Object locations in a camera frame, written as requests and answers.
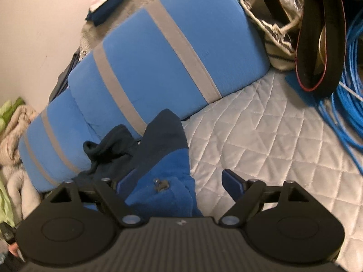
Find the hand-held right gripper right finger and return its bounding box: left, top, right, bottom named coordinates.
left=221, top=168, right=312, bottom=228

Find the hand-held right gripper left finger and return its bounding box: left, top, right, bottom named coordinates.
left=49, top=168, right=141, bottom=227

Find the blue fleece blanket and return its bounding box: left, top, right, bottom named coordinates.
left=75, top=108, right=203, bottom=219

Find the beige mottled blanket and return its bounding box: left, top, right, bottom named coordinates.
left=0, top=105, right=39, bottom=165

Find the navy folded cloth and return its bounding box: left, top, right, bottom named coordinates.
left=48, top=48, right=83, bottom=104

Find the light green blanket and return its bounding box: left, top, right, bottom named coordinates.
left=0, top=96, right=27, bottom=228

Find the cream woven tote bag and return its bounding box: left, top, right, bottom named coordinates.
left=240, top=0, right=301, bottom=72

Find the navy garment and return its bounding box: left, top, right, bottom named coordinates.
left=86, top=0, right=142, bottom=27

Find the blue cable coil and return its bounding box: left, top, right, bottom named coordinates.
left=318, top=8, right=363, bottom=176

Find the black strap with red edge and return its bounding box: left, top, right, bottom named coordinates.
left=260, top=0, right=348, bottom=97

